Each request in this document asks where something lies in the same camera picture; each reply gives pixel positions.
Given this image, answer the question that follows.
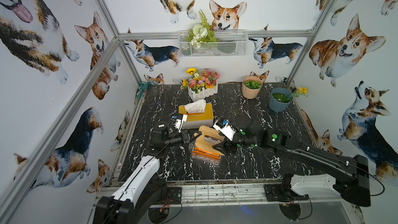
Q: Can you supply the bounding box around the white tissue box base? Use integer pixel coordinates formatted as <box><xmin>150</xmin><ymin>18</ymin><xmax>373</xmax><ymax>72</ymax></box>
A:
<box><xmin>181</xmin><ymin>119</ymin><xmax>214</xmax><ymax>130</ymax></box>

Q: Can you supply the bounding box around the clear plastic tissue box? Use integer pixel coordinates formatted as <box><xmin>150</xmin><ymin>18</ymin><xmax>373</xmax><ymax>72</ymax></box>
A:
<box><xmin>191</xmin><ymin>152</ymin><xmax>223</xmax><ymax>164</ymax></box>

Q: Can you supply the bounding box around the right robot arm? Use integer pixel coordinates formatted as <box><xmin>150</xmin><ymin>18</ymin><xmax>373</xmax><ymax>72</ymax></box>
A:
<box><xmin>204</xmin><ymin>126</ymin><xmax>371</xmax><ymax>207</ymax></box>

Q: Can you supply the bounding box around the wooden tissue box lid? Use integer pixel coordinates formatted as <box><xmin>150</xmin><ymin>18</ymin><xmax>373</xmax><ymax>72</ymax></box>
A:
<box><xmin>193</xmin><ymin>125</ymin><xmax>225</xmax><ymax>159</ymax></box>

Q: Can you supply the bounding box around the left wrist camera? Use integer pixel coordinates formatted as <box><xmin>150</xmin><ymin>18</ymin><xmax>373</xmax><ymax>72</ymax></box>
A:
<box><xmin>173</xmin><ymin>114</ymin><xmax>188</xmax><ymax>132</ymax></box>

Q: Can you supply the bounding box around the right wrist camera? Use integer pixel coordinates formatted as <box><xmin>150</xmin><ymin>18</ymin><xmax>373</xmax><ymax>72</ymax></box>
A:
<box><xmin>213</xmin><ymin>119</ymin><xmax>236</xmax><ymax>141</ymax></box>

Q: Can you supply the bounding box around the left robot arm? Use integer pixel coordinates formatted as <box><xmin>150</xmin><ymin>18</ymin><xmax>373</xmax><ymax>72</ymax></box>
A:
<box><xmin>93</xmin><ymin>123</ymin><xmax>202</xmax><ymax>224</ymax></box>

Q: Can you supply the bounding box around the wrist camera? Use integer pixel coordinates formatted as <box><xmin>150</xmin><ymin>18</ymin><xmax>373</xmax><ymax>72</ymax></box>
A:
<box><xmin>213</xmin><ymin>119</ymin><xmax>236</xmax><ymax>141</ymax></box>
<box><xmin>173</xmin><ymin>114</ymin><xmax>188</xmax><ymax>132</ymax></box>

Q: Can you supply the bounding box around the white wire wall basket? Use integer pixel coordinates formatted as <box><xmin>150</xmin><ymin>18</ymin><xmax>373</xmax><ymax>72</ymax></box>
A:
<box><xmin>178</xmin><ymin>30</ymin><xmax>248</xmax><ymax>58</ymax></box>

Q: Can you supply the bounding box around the yellow tissue box lid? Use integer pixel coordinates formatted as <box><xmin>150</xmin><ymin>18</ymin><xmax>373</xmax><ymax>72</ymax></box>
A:
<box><xmin>178</xmin><ymin>103</ymin><xmax>214</xmax><ymax>122</ymax></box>

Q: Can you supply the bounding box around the white fence flower planter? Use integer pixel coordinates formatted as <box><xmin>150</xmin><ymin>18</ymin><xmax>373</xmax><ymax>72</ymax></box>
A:
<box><xmin>180</xmin><ymin>67</ymin><xmax>220</xmax><ymax>102</ymax></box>

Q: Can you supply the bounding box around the white flower green fern bouquet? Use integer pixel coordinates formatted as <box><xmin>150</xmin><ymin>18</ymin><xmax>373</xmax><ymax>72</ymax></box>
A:
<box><xmin>185</xmin><ymin>9</ymin><xmax>219</xmax><ymax>49</ymax></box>

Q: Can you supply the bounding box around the peach pot with succulent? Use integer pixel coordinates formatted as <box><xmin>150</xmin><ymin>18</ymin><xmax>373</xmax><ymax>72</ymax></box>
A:
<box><xmin>242</xmin><ymin>76</ymin><xmax>263</xmax><ymax>100</ymax></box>

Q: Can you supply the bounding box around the blue pot with yellow flowers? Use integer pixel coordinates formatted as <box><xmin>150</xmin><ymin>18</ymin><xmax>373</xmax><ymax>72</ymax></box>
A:
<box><xmin>269</xmin><ymin>87</ymin><xmax>308</xmax><ymax>113</ymax></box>

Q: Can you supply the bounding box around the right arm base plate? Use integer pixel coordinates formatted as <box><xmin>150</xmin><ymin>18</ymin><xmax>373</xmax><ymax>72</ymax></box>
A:
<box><xmin>264</xmin><ymin>184</ymin><xmax>309</xmax><ymax>203</ymax></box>

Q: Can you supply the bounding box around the teal cloth in corner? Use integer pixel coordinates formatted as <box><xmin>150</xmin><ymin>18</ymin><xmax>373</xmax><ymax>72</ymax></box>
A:
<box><xmin>136</xmin><ymin>80</ymin><xmax>158</xmax><ymax>101</ymax></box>

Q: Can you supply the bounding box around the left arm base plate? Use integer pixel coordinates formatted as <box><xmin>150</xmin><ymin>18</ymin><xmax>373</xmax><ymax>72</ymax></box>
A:
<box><xmin>151</xmin><ymin>187</ymin><xmax>182</xmax><ymax>206</ymax></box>

